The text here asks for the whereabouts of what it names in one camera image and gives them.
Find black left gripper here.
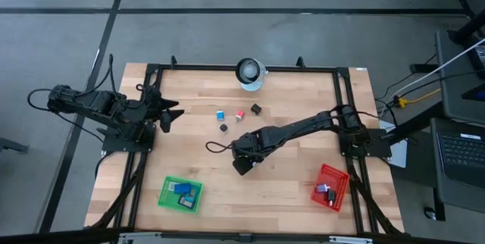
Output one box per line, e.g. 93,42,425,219
140,84,186,134

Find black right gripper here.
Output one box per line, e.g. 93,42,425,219
230,131,267,177

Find green plastic mesh basket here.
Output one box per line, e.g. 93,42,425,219
157,175,205,214

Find red plastic mesh basket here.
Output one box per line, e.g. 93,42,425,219
310,163,350,213

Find white power supply box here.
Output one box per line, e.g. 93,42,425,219
378,119,408,169

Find grey chair base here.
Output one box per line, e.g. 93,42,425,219
0,136,30,155

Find black crossbar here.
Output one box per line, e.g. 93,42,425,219
0,227,485,244

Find dark grey laptop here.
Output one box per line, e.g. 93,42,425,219
430,117,485,191

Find grey side desk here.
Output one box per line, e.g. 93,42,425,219
434,30,485,124

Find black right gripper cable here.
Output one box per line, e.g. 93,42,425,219
205,140,234,155

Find black aluminium table frame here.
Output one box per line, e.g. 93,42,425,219
90,55,405,237

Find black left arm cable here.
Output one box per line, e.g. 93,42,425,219
27,53,147,145

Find silver metal bracket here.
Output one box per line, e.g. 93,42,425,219
117,231,163,244
328,235,374,244

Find yellow power cable plug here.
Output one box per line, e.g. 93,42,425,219
396,87,443,109

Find white cable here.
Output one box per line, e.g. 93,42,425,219
380,37,485,116

